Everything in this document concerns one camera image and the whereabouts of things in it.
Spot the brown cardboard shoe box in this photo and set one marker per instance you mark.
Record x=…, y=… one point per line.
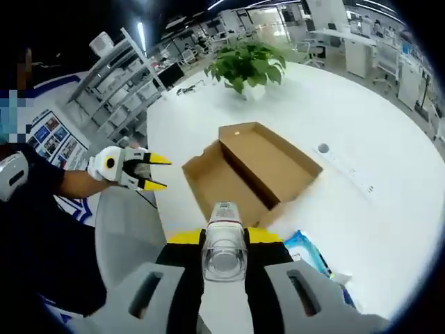
x=264, y=167

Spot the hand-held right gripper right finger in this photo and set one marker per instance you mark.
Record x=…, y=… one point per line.
x=274, y=295

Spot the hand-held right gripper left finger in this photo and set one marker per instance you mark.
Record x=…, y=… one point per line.
x=174, y=295

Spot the white socket strip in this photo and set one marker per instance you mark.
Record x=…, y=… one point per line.
x=347, y=177

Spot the person's dark shirt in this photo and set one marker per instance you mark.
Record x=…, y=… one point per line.
x=41, y=243

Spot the wall poster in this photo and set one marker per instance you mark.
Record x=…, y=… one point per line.
x=55, y=139

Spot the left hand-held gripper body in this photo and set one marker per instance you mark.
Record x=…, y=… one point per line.
x=102, y=167

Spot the grey metal shelving rack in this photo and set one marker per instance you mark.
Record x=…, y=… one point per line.
x=118, y=83

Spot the green potted plant white pot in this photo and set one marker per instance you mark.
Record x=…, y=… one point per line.
x=247, y=66

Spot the clear bottle white cap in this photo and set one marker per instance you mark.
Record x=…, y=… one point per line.
x=224, y=250

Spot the blue white wet wipes pack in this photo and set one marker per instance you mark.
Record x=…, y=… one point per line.
x=306, y=250

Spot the white worn device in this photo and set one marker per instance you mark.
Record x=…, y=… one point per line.
x=14, y=174

